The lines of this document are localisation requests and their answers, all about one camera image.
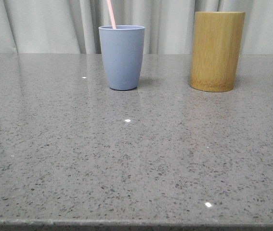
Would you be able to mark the blue plastic cup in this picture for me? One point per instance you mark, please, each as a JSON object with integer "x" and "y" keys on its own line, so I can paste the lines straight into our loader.
{"x": 122, "y": 53}

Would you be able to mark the bamboo wooden cup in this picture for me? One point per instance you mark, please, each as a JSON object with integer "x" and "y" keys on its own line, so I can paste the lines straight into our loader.
{"x": 216, "y": 48}

